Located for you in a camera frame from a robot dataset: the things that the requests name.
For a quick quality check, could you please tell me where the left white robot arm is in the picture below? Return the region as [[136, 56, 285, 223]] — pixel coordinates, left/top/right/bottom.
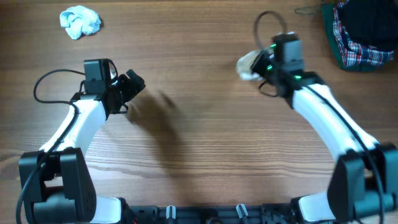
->
[[15, 58, 146, 223]]

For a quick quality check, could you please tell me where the plaid lined green basket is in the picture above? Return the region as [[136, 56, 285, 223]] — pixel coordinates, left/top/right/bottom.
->
[[321, 0, 397, 72]]

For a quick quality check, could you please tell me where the crumpled light blue sock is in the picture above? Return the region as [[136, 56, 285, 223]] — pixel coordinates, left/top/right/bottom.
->
[[60, 6, 101, 40]]

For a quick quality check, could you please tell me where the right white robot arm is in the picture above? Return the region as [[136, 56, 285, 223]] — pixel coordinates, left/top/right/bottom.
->
[[251, 32, 397, 223]]

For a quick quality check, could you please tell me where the white and beige cloth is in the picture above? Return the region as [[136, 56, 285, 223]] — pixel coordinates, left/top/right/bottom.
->
[[236, 50, 263, 82]]

